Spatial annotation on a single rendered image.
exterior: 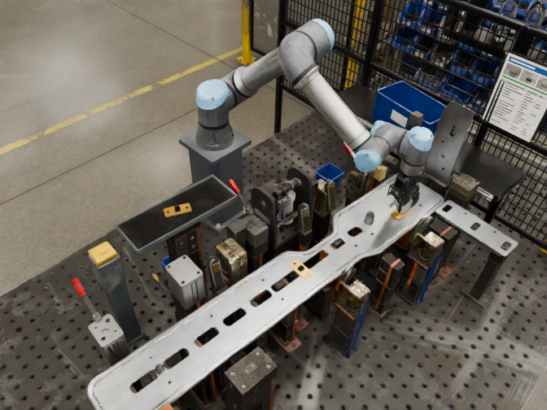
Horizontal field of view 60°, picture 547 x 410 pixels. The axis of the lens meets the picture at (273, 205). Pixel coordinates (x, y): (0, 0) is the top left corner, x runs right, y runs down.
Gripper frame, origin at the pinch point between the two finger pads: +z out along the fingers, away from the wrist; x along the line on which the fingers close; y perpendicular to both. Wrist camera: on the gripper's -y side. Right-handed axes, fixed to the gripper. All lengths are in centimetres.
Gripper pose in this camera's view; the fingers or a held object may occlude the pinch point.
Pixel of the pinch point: (402, 208)
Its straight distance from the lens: 178.0
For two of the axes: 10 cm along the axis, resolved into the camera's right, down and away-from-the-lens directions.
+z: -0.2, 7.0, 7.1
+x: 6.6, 5.4, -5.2
